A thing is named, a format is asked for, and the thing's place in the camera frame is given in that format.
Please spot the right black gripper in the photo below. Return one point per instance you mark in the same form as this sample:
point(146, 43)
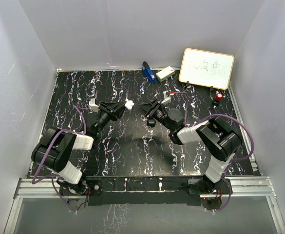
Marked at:
point(149, 109)

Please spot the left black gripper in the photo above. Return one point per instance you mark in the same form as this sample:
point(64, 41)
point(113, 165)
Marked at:
point(115, 109)

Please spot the white earbud charging case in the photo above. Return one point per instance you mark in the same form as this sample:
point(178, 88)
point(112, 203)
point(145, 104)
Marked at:
point(129, 104)

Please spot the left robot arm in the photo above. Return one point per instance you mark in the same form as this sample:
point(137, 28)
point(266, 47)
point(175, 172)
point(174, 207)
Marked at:
point(54, 149)

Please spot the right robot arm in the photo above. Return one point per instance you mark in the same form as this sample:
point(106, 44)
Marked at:
point(221, 142)

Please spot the blue stapler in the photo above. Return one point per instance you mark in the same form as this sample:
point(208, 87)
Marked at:
point(148, 72)

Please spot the white staple box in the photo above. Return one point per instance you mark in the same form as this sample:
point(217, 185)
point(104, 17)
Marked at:
point(165, 73)

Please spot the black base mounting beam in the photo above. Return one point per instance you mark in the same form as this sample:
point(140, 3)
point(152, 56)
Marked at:
point(107, 190)

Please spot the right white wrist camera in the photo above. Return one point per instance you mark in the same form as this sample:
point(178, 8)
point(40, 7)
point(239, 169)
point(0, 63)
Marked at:
point(167, 97)

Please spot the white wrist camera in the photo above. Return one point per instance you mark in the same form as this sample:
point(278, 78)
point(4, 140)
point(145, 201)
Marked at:
point(93, 106)
point(167, 97)

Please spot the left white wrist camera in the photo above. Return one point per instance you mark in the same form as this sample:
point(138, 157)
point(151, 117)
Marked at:
point(93, 106)

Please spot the small whiteboard yellow frame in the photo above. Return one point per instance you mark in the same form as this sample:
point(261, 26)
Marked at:
point(206, 68)

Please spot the aluminium rail frame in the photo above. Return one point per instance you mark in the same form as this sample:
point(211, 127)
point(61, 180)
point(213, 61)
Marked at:
point(128, 147)

